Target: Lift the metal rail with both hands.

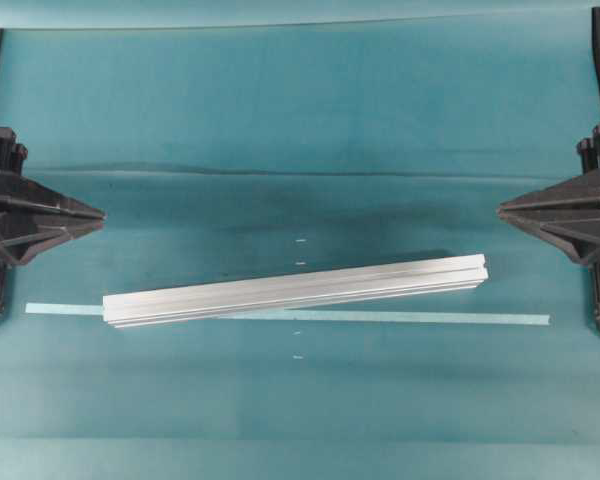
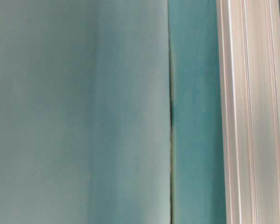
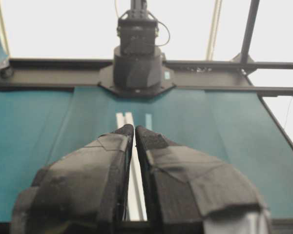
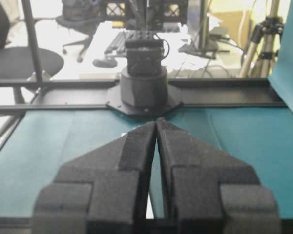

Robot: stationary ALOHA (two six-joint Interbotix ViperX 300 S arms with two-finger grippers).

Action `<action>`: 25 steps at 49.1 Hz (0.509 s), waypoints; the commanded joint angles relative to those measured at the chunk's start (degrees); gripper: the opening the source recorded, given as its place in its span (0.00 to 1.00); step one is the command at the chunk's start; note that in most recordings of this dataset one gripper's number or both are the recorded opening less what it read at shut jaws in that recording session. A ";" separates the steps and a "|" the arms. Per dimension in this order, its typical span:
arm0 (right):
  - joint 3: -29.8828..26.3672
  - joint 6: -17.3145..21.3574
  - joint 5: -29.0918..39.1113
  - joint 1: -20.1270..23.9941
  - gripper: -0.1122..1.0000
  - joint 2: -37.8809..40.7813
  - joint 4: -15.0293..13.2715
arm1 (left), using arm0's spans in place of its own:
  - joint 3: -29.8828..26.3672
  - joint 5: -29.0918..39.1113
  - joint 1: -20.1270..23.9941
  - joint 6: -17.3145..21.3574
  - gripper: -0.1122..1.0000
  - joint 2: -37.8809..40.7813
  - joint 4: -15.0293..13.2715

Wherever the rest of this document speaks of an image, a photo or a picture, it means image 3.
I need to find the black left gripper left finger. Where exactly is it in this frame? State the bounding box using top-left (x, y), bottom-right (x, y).
top-left (10, 124), bottom-right (134, 234)

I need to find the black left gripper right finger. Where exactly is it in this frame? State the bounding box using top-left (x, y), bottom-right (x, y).
top-left (135, 126), bottom-right (271, 234)

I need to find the silver aluminium extrusion rail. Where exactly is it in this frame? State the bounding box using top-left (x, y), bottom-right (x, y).
top-left (115, 112), bottom-right (148, 222)

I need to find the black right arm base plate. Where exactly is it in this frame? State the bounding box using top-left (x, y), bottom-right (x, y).
top-left (98, 65), bottom-right (176, 98)

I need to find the light blue tape strip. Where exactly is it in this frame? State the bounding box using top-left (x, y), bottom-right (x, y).
top-left (145, 114), bottom-right (152, 131)

